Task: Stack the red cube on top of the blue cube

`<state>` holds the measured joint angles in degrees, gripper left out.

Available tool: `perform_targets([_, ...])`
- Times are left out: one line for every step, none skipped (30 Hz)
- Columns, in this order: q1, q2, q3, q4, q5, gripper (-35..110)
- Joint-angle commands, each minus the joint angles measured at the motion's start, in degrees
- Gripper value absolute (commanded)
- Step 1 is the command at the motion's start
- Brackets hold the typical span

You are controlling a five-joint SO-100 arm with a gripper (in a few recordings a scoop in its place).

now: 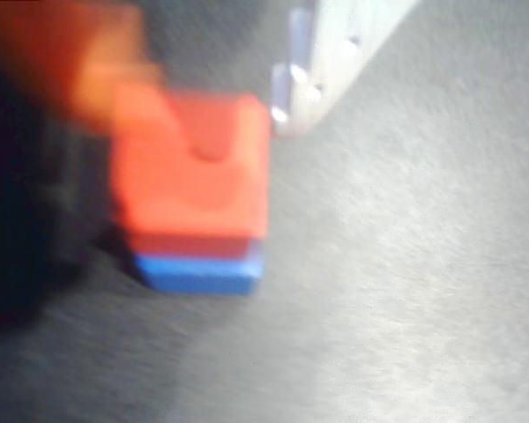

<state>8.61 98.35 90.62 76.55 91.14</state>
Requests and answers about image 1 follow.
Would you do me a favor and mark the blue cube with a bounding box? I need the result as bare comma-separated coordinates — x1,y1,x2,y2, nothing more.
134,240,265,296

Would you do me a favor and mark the red cube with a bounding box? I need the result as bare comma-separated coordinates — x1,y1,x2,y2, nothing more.
109,85,272,259

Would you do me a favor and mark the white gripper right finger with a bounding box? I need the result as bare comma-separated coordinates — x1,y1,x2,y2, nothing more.
271,0,421,142

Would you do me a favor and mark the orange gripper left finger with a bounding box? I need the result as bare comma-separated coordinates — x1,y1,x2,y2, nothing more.
0,0,230,162

